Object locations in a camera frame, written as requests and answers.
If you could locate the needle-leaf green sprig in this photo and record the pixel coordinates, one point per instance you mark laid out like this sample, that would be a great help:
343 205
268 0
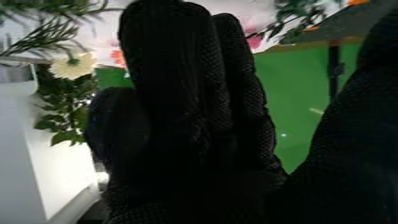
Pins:
50 33

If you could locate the black stand pole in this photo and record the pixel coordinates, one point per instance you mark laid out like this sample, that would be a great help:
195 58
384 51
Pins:
334 70

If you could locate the white sheet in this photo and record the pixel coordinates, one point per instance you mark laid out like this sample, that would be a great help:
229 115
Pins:
236 6

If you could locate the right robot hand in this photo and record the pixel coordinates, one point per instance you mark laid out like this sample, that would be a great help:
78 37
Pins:
195 133

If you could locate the white flower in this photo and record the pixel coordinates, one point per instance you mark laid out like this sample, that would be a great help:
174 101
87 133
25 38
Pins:
71 68

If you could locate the peach flower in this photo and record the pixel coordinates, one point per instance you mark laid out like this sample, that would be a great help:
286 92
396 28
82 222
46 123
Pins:
117 57

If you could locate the pink flower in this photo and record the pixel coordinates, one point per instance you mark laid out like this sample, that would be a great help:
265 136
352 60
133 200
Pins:
254 41

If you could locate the leafy green sprig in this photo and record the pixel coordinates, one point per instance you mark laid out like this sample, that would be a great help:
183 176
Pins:
64 100

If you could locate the dark mat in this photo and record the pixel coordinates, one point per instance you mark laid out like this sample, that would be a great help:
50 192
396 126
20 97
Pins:
338 23

